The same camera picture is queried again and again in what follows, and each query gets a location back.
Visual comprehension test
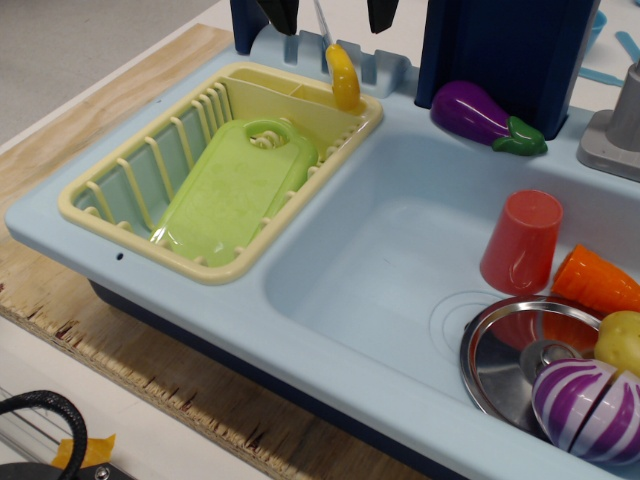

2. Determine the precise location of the dark blue sink back panel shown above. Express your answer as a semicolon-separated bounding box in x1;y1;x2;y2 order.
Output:
415;0;599;140

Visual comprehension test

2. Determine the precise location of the silver metal pot lid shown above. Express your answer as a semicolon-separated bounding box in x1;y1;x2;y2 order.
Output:
459;295;604;440

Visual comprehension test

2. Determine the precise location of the cream dish drying rack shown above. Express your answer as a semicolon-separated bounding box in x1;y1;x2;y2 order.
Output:
58;62;383;285

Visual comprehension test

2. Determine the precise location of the purple striped toy onion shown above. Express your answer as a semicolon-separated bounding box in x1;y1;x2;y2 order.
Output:
532;359;639;466

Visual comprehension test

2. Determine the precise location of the purple toy eggplant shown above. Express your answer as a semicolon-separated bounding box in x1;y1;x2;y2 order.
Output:
430;80;548;156

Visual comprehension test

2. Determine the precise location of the grey toy faucet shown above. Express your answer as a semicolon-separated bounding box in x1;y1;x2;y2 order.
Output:
577;62;639;182

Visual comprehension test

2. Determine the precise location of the light blue toy sink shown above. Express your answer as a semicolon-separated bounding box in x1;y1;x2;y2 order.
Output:
4;28;639;479

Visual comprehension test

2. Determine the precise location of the light blue toy spatula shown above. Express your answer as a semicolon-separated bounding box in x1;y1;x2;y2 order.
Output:
615;31;640;64

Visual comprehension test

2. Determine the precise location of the wooden base board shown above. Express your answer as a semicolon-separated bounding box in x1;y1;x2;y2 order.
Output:
1;20;417;479

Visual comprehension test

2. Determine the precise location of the red plastic cup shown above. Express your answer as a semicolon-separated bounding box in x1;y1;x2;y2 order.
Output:
480;190;564;295

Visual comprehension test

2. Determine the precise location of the yellow handled toy knife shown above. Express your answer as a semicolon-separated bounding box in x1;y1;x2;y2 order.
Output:
312;0;362;112

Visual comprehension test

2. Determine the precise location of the orange toy carrot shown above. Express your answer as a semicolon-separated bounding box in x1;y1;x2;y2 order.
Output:
551;244;639;314

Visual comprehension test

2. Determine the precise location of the dark metal bracket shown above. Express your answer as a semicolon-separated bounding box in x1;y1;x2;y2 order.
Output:
1;462;133;480

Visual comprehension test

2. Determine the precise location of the black braided cable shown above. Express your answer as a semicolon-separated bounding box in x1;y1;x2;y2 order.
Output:
0;390;89;480

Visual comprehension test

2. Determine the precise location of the yellow toy potato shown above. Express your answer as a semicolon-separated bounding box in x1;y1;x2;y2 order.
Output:
594;311;640;377

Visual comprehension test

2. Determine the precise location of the yellow tape piece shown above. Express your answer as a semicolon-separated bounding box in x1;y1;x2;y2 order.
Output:
51;434;117;469

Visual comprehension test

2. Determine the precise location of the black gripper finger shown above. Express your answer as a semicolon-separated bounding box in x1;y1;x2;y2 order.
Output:
367;0;399;34
258;0;299;36

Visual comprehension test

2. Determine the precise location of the green plastic cutting board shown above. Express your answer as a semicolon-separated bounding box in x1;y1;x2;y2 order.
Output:
150;119;319;267

